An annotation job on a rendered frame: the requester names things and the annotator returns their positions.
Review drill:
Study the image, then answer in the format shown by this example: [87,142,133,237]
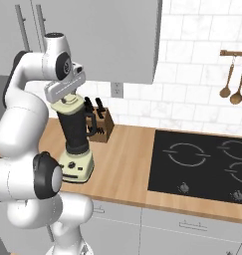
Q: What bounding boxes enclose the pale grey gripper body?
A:
[43,71,88,105]

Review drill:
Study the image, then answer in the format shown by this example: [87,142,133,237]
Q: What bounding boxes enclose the cream blender lid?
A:
[50,93,86,116]

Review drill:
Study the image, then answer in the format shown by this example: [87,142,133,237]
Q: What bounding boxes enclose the cream blender with black jar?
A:
[55,108,98,184]

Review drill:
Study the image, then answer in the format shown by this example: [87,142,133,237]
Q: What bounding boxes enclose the brown wooden knife block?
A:
[86,107,116,143]

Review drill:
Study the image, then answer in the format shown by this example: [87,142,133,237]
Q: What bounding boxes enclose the narrow grey drawer front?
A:
[91,198,143,231]

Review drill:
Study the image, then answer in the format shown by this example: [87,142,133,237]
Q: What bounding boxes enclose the black hob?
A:
[146,128,242,205]

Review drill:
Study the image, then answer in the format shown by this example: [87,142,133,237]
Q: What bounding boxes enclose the narrow grey base cupboard door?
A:
[80,216,142,255]

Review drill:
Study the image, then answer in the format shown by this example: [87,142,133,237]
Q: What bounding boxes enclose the wooden hanging spoon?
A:
[219,63,236,100]
[229,63,242,106]

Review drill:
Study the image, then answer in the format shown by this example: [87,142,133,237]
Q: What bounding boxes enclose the wide grey drawer front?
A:
[139,207,242,241]

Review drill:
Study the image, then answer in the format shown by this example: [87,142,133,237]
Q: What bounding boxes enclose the wide grey base cupboard door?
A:
[137,225,242,255]

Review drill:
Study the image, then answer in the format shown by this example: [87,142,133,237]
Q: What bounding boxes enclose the black knife handle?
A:
[84,96,94,114]
[95,97,107,120]

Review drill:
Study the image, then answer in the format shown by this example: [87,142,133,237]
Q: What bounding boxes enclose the grey wall socket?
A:
[111,82,124,100]

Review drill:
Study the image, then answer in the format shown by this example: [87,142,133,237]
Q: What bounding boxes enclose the grey cupboard door handle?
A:
[35,3,48,44]
[14,3,31,53]

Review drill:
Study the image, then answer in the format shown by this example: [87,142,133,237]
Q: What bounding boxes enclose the grey drawer handle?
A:
[93,206,107,215]
[178,220,208,232]

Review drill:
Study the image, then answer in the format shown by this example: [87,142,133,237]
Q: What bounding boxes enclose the wooden wall rail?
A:
[219,49,242,58]

